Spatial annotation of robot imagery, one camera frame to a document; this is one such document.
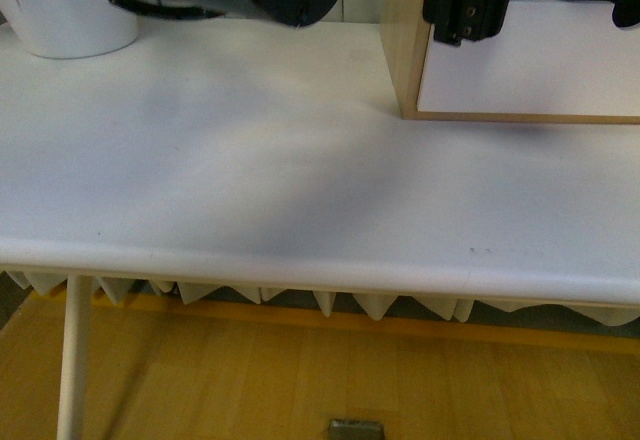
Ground wooden drawer cabinet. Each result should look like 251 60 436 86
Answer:
381 0 639 124

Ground white tablecloth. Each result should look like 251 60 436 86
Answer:
1 20 639 325

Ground white plant pot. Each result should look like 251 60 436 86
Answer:
1 0 138 59

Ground white table leg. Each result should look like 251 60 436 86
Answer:
56 275 92 439

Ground grey metal floor plate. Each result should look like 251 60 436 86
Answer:
328 419 386 440

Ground black drawer handle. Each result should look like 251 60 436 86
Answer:
509 0 640 30

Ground black cable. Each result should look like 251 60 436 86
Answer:
108 0 226 21

